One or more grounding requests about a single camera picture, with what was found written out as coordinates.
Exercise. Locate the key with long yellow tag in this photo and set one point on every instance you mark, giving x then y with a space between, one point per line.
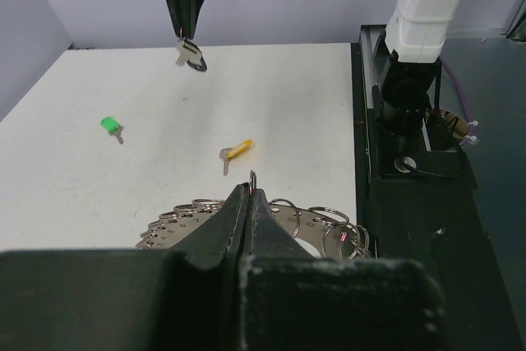
229 153

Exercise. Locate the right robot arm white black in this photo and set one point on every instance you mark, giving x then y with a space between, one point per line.
409 50

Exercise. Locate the key with green tag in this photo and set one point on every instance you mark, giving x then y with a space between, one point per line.
113 128

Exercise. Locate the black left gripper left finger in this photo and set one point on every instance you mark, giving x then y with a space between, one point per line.
220 236

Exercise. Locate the key with black tag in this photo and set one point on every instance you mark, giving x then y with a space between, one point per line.
189 54

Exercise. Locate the small metal keyring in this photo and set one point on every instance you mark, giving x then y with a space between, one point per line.
252 181

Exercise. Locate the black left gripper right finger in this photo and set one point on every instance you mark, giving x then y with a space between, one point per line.
265 237

